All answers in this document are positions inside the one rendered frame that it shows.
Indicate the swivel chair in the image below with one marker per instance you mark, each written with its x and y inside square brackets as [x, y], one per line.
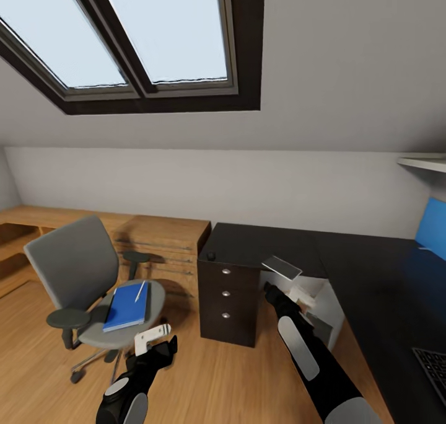
[78, 265]

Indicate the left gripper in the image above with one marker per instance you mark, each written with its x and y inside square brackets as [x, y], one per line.
[160, 356]

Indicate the folder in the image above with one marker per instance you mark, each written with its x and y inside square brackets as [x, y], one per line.
[127, 307]

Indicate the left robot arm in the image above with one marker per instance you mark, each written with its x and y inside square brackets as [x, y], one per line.
[126, 401]

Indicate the keyboard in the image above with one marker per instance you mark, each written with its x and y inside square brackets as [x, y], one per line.
[434, 366]

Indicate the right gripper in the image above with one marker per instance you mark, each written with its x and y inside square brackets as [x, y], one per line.
[276, 297]

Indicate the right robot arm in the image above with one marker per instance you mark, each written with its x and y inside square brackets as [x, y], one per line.
[333, 393]

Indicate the notebook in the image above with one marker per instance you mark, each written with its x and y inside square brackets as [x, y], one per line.
[281, 267]

